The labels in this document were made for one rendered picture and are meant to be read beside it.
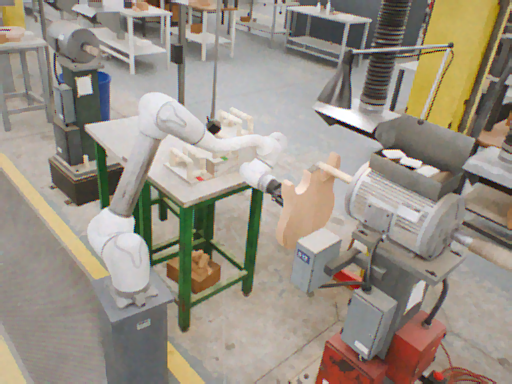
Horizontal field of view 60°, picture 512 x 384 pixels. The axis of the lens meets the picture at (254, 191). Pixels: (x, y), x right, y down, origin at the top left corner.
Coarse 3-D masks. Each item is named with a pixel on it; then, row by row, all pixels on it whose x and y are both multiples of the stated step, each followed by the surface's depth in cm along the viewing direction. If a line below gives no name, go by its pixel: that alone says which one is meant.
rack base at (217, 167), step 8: (200, 152) 244; (208, 152) 245; (192, 160) 251; (208, 160) 238; (216, 160) 238; (232, 160) 243; (208, 168) 240; (216, 168) 237; (224, 168) 242; (232, 168) 246; (216, 176) 240
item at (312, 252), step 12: (324, 228) 173; (300, 240) 165; (312, 240) 166; (324, 240) 166; (336, 240) 167; (300, 252) 165; (312, 252) 160; (324, 252) 163; (336, 252) 170; (300, 264) 167; (312, 264) 162; (324, 264) 167; (300, 276) 169; (312, 276) 165; (324, 276) 172; (300, 288) 171; (312, 288) 169
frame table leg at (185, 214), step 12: (180, 216) 224; (192, 216) 224; (180, 228) 228; (192, 228) 228; (180, 240) 231; (180, 252) 235; (180, 264) 239; (180, 276) 243; (180, 288) 247; (180, 300) 252; (180, 312) 256; (180, 324) 261
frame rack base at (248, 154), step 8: (224, 128) 256; (232, 128) 257; (216, 136) 254; (232, 136) 247; (232, 152) 247; (240, 152) 244; (248, 152) 249; (256, 152) 253; (240, 160) 247; (248, 160) 252
